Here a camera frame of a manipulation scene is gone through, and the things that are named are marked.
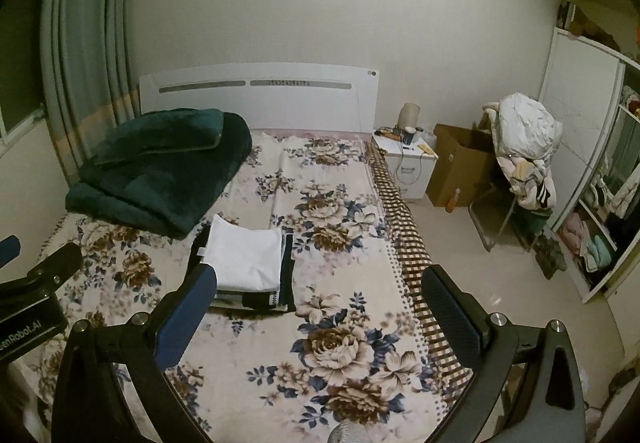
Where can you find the white t-shirt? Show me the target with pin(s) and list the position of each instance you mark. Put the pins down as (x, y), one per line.
(245, 253)

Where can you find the brown plaid blanket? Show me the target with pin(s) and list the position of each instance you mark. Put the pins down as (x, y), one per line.
(400, 213)

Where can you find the bed with floral sheet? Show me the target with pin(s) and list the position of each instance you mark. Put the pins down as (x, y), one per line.
(325, 323)

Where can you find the white nightstand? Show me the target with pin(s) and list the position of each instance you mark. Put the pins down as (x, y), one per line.
(410, 168)

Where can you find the stack of folded dark clothes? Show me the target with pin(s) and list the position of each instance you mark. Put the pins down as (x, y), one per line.
(260, 300)

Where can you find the hanging white coat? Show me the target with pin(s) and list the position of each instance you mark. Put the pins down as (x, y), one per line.
(625, 195)

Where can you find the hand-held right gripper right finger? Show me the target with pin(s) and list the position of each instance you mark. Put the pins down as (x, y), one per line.
(450, 313)

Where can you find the folded pink and teal clothes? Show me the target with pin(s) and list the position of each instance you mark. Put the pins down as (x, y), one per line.
(585, 243)

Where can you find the window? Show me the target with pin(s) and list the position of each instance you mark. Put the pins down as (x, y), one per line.
(17, 48)

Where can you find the dark green plush blanket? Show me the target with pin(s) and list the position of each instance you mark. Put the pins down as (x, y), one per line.
(150, 173)

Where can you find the large cardboard box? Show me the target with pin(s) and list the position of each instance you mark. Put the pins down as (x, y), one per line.
(450, 168)

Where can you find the beige table lamp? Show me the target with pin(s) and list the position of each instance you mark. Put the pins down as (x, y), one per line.
(409, 114)

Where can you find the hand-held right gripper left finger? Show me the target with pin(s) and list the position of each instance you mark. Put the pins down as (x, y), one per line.
(182, 318)

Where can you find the orange bottle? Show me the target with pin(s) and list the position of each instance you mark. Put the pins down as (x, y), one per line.
(454, 200)

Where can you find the white wardrobe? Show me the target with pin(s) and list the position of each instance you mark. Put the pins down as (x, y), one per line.
(570, 83)

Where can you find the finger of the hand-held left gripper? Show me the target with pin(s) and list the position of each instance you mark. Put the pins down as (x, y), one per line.
(57, 263)
(7, 248)

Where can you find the pile of mixed clothes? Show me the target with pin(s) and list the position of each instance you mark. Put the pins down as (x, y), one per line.
(530, 183)

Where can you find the white bed headboard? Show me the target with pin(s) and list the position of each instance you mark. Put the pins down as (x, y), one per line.
(250, 103)

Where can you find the dark cup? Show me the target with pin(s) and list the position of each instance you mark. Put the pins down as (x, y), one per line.
(408, 135)

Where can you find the pair of green slippers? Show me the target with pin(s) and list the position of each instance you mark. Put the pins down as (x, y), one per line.
(550, 255)

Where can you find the boxes on wardrobe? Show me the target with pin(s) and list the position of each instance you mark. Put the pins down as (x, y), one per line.
(590, 25)

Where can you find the pale green curtain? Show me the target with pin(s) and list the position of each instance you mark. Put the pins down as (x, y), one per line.
(85, 23)

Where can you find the white puffy jacket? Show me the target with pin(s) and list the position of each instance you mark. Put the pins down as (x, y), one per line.
(525, 123)

